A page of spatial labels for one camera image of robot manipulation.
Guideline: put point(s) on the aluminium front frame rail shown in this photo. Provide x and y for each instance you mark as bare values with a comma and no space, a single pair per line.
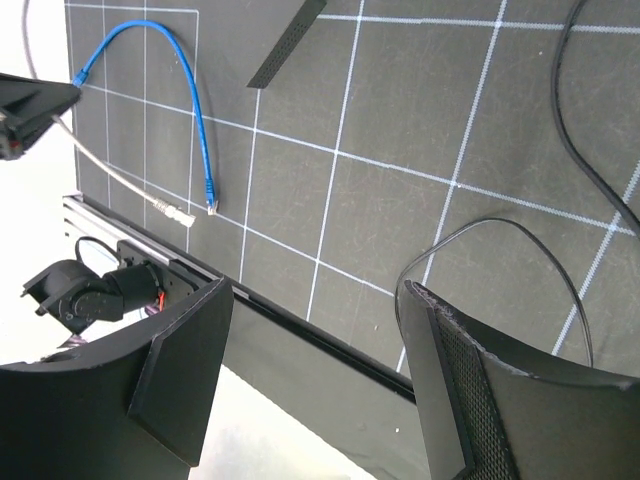
187,258

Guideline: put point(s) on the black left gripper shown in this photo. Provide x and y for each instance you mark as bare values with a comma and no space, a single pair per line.
27,108

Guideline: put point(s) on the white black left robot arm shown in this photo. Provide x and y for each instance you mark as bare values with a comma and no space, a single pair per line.
68,290

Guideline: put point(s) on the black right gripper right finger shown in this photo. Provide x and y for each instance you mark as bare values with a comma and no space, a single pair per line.
493,407

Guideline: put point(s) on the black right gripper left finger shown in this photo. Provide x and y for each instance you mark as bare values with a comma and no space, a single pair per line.
134,404

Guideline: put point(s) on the black network switch box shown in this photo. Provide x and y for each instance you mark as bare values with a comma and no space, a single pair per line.
285,24

